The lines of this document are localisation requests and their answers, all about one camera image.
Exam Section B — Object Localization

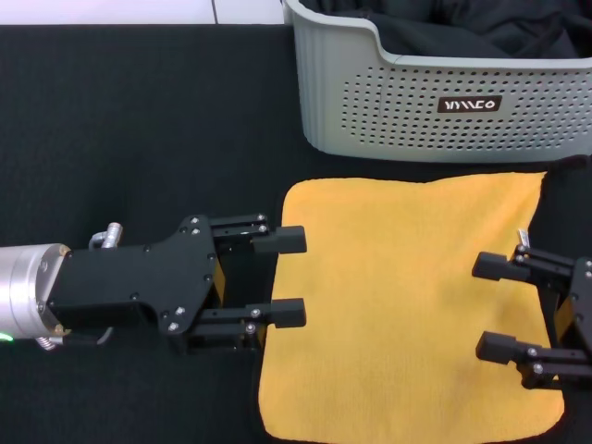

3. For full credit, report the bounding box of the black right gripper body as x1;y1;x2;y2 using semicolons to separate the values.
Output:
536;256;592;357

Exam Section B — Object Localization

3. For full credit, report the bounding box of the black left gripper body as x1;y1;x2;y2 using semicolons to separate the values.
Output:
46;213;278;357

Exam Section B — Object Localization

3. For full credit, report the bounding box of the grey and yellow towel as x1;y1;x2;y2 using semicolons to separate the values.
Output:
253;169;566;444

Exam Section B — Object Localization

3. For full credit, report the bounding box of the black tablecloth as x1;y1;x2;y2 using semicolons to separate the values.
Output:
0;23;592;444

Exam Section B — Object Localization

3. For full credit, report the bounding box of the grey perforated storage box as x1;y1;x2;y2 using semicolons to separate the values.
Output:
281;0;592;164

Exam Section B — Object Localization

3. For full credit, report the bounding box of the black cloth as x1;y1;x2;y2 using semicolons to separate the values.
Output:
300;0;592;60

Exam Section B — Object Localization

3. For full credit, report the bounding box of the left arm connector cable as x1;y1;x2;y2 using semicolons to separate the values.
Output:
36;222;125;352

